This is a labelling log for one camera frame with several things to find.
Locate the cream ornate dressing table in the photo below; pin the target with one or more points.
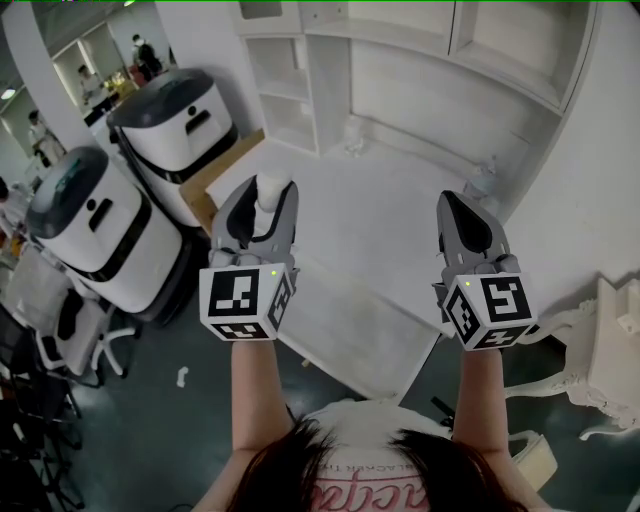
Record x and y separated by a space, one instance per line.
610 360

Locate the large white service robot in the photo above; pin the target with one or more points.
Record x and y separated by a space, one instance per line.
175 135
120 250

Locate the patterned glass jar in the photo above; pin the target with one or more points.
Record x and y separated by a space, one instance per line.
481 180

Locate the person's right forearm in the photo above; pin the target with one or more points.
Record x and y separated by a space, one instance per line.
480 400

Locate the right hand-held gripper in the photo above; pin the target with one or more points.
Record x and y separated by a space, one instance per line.
500 305

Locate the black mesh office chair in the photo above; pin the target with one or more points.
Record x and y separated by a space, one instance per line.
35 400

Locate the white desk with hutch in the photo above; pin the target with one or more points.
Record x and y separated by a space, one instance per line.
380 210

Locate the crumpled white paper scrap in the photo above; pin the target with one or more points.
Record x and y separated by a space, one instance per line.
182 376

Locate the person's left forearm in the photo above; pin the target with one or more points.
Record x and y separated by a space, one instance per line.
257 395

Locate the person's white printed shirt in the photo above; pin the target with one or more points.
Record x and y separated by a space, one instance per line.
360 425

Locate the black belt device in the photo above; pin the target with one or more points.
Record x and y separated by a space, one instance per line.
442 410

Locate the brown cardboard box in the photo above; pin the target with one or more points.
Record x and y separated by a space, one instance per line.
200 195

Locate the white drawer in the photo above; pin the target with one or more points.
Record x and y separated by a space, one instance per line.
360 320

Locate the white office chair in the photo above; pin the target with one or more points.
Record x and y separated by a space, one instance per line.
85 330

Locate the cream ornate stool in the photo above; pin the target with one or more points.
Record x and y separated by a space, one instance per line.
537 460

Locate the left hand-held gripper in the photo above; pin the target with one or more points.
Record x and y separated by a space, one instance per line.
235 295

